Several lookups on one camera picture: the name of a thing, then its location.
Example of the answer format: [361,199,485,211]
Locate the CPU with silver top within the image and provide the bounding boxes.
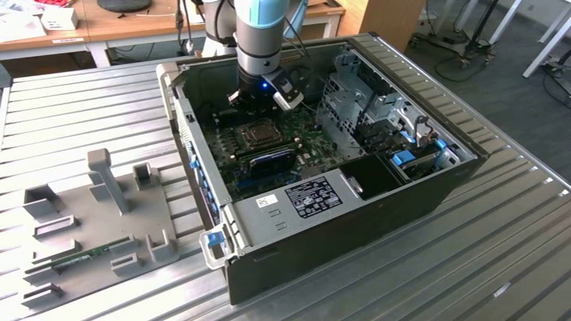
[246,122,276,141]

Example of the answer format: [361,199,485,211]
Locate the metal socket cover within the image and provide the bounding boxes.
[240,118,285,148]

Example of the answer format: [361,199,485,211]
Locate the CPU socket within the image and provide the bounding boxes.
[236,116,289,150]

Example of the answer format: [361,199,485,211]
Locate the black RAM slot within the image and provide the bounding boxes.
[232,140,298,158]
[238,145,300,163]

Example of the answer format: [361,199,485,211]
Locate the silver drive cage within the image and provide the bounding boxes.
[316,46,405,158]

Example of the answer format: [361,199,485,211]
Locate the green motherboard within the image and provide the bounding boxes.
[197,100,357,201]

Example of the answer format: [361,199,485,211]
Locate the black expansion card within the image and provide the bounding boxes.
[246,148,298,181]

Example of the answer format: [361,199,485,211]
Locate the wooden desk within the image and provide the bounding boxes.
[0,0,346,68]

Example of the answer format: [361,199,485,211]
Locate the wooden cabinet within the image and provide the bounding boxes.
[337,0,426,53]

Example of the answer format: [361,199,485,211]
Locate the black round pad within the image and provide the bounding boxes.
[96,0,152,14]

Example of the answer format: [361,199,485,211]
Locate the blue disk carrier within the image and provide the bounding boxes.
[389,149,440,180]

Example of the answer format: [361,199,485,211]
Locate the silver power supply unit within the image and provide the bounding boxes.
[225,168,362,257]

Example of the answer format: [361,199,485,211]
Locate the white cardboard box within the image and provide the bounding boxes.
[38,7,80,31]

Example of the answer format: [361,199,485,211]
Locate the open black PC case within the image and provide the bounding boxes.
[154,32,490,306]

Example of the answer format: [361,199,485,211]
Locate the black wheeled stand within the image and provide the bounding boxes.
[408,0,502,70]

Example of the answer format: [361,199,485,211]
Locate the white paper stack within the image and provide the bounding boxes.
[0,6,46,43]

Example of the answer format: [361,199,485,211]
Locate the grey parts rack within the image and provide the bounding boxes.
[20,148,181,310]

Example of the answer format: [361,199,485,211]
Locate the green RAM stick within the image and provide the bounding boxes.
[25,237,134,274]

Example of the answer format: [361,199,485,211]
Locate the white tape strip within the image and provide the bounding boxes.
[490,282,513,299]

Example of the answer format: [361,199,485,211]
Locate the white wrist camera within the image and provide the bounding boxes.
[260,68,305,111]

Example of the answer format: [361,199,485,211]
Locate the white table frame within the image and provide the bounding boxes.
[488,0,571,80]

